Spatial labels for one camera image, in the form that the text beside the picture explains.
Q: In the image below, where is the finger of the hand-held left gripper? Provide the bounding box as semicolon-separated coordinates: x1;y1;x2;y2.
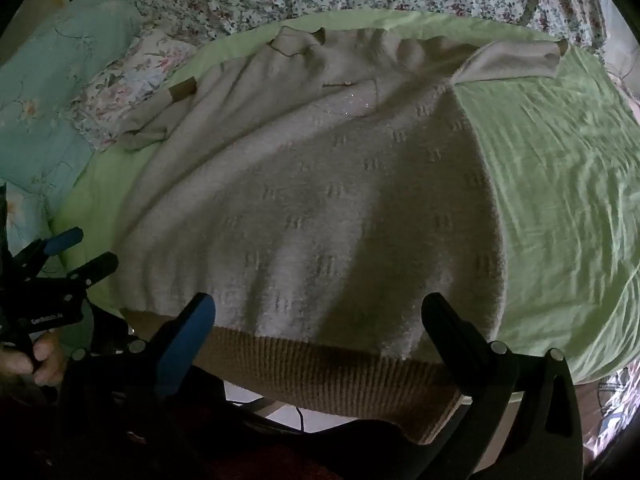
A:
50;253;120;292
12;226;85;272

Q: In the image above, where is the light blue floral quilt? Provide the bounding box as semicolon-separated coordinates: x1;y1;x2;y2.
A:
0;0;151;256

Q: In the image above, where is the light green blanket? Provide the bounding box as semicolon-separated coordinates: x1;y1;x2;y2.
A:
50;10;640;386

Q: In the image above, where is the white floral pillow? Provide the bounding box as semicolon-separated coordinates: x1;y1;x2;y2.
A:
72;30;201;153

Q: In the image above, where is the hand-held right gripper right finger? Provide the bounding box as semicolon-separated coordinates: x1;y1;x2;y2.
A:
421;292;585;480

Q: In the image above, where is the beige knit sweater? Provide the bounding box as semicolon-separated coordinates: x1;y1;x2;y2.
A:
112;25;568;446

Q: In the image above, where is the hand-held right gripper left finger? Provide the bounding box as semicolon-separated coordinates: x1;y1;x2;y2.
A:
50;292;217;480

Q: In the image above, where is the dark red clothing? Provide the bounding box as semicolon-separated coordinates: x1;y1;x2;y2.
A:
190;410;416;480

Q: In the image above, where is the person's left hand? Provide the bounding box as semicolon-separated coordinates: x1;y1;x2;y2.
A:
0;332;67;388

